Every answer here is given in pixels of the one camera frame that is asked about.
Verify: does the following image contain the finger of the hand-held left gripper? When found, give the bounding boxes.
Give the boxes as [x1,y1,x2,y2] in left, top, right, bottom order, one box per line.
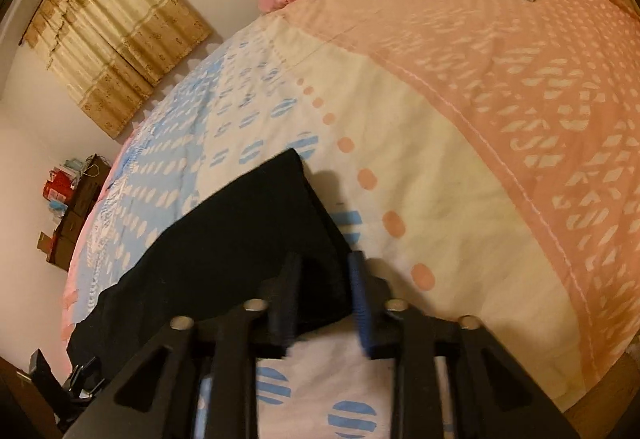
[70,357,108,395]

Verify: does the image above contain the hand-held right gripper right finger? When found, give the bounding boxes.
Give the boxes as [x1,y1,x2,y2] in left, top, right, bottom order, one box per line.
[348,250,581,439]

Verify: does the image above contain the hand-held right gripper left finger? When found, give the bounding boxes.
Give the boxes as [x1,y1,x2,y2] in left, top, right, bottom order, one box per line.
[65,253,303,439]

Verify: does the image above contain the black pants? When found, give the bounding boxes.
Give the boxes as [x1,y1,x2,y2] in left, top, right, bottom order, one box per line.
[67,148,352,370]

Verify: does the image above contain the wooden dresser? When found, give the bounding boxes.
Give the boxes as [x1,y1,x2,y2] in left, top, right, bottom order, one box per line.
[45,154,113,270]

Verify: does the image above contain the red gift bag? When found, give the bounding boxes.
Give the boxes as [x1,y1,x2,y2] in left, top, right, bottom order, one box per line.
[42,170,77,206]

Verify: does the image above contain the printed bedspread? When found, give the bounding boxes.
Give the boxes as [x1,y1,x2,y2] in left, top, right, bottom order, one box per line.
[60,0,640,439]

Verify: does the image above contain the beige curtain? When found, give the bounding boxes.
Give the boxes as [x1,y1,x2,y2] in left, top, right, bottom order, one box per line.
[22,0,212,140]

